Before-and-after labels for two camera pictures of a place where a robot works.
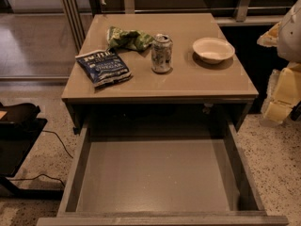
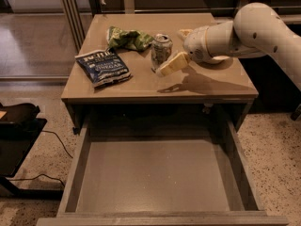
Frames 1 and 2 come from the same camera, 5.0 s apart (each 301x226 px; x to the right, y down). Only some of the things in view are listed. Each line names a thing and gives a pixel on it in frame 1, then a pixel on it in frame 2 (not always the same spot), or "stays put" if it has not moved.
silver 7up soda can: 162,53 stays put
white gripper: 291,37 to 195,45
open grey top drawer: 161,182 stays put
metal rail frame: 72,15 stays put
